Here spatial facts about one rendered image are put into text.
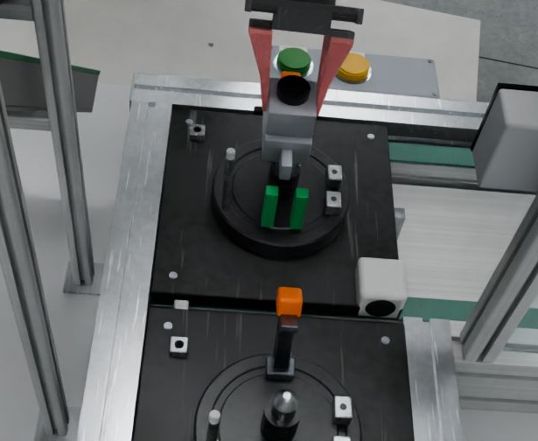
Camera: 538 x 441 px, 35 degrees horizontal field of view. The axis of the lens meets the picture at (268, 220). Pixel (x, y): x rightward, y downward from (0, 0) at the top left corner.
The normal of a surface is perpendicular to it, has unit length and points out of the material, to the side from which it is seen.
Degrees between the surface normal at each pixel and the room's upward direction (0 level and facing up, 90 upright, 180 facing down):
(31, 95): 90
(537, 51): 0
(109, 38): 0
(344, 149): 0
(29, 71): 90
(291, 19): 52
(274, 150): 91
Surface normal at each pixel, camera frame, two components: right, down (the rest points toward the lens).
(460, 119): 0.10, -0.60
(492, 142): -0.99, -0.07
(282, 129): -0.02, 0.80
